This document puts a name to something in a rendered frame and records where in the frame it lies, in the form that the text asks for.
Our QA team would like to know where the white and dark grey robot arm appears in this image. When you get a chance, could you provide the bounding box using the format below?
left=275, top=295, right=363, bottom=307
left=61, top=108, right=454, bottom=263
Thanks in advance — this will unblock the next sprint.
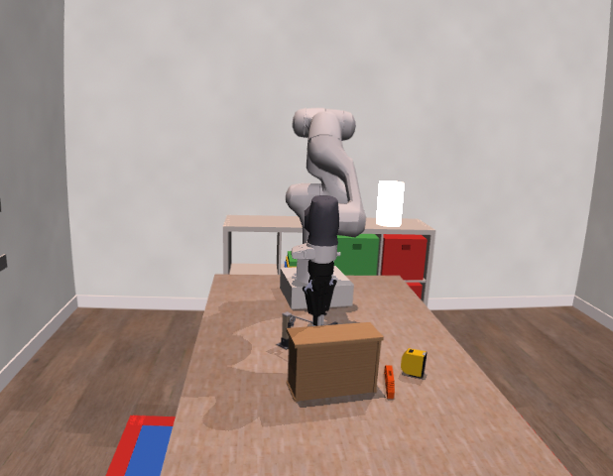
left=286, top=108, right=366, bottom=284

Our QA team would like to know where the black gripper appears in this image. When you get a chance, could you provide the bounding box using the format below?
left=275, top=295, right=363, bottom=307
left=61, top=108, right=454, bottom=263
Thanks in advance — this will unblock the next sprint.
left=303, top=260, right=337, bottom=326

